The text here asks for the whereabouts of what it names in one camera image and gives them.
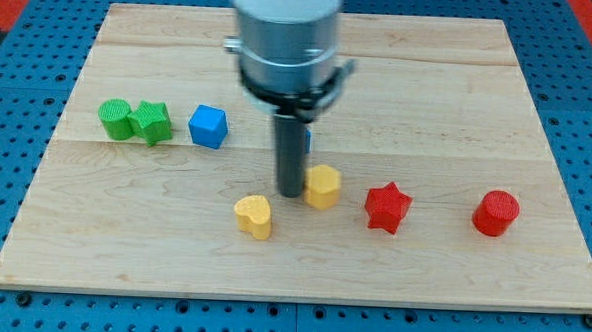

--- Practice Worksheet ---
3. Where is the yellow hexagon block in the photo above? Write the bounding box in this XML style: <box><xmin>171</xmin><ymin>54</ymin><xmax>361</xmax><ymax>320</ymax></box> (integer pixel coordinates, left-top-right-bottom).
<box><xmin>304</xmin><ymin>164</ymin><xmax>342</xmax><ymax>210</ymax></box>

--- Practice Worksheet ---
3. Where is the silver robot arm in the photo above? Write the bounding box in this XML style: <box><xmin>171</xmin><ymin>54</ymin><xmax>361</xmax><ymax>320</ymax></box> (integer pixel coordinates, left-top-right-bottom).
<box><xmin>223</xmin><ymin>0</ymin><xmax>342</xmax><ymax>94</ymax></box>

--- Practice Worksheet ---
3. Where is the red star block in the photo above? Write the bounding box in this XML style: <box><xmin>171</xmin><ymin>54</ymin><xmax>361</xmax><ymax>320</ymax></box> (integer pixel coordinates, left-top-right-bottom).
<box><xmin>364</xmin><ymin>181</ymin><xmax>414</xmax><ymax>234</ymax></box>

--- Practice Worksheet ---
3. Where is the green star block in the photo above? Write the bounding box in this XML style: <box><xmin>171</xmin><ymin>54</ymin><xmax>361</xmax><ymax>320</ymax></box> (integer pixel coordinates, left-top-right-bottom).
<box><xmin>127</xmin><ymin>100</ymin><xmax>172</xmax><ymax>147</ymax></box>

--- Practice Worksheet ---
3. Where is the small blue block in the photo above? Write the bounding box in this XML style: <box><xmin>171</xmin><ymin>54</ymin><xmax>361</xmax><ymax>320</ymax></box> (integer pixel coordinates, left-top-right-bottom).
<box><xmin>305</xmin><ymin>129</ymin><xmax>312</xmax><ymax>155</ymax></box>

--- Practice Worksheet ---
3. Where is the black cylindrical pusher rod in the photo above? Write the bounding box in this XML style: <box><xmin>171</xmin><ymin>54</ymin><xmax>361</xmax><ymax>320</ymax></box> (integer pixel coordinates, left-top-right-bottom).
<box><xmin>273</xmin><ymin>116</ymin><xmax>306</xmax><ymax>198</ymax></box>

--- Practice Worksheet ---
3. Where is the yellow heart block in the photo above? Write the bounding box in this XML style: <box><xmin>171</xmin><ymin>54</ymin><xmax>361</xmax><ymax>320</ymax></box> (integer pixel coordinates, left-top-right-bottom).
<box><xmin>233</xmin><ymin>195</ymin><xmax>272</xmax><ymax>241</ymax></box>

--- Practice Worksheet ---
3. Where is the blue cube block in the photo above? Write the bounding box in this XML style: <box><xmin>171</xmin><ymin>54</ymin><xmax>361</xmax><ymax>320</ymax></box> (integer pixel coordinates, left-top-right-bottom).
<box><xmin>188</xmin><ymin>105</ymin><xmax>229</xmax><ymax>150</ymax></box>

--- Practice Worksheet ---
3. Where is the wooden board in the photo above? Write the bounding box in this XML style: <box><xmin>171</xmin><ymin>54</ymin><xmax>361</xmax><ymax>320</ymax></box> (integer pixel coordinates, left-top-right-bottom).
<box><xmin>0</xmin><ymin>3</ymin><xmax>592</xmax><ymax>314</ymax></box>

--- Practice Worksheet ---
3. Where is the green cylinder block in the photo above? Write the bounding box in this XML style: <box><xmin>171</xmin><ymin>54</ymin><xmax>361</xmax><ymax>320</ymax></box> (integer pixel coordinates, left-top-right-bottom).
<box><xmin>97</xmin><ymin>98</ymin><xmax>133</xmax><ymax>140</ymax></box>

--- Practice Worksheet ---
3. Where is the red cylinder block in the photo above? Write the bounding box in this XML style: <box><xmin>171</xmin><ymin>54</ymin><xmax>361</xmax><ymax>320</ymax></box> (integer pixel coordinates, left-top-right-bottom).
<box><xmin>472</xmin><ymin>190</ymin><xmax>521</xmax><ymax>237</ymax></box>

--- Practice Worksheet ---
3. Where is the black cable clamp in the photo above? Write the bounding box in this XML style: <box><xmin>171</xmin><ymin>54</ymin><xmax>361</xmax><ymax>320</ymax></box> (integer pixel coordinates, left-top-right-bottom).
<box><xmin>239</xmin><ymin>59</ymin><xmax>357</xmax><ymax>124</ymax></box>

